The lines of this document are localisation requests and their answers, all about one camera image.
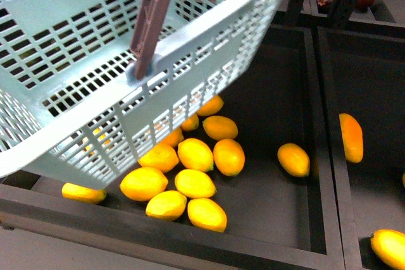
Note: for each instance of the black produce display shelf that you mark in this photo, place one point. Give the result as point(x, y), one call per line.
point(297, 84)

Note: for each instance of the orange yellow mango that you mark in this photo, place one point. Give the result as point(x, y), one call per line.
point(352, 137)

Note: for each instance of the yellow lemon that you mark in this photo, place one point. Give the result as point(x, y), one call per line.
point(220, 127)
point(143, 184)
point(229, 157)
point(194, 184)
point(162, 157)
point(167, 205)
point(82, 194)
point(206, 214)
point(294, 160)
point(211, 107)
point(195, 154)

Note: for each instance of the brown basket handle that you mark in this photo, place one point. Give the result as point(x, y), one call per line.
point(147, 28)

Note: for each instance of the light blue plastic basket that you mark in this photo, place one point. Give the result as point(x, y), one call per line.
point(71, 108)

